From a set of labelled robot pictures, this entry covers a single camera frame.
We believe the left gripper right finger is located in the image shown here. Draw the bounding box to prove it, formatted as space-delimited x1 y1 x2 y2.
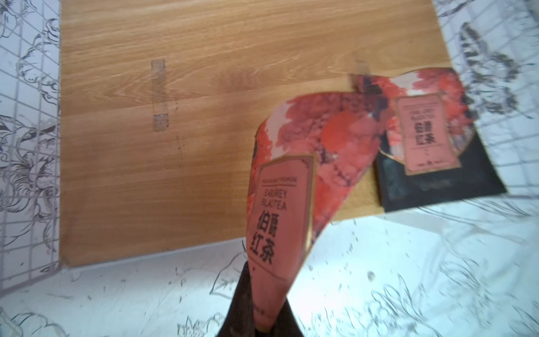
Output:
269 300 304 337

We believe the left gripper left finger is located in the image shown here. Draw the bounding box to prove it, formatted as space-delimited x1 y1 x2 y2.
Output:
216 262 255 337

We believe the red tea bag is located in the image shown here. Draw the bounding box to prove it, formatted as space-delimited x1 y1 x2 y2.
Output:
351 67 507 213
246 92 392 331

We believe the white wire three-tier shelf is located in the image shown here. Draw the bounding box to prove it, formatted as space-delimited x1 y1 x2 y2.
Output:
1 1 538 295

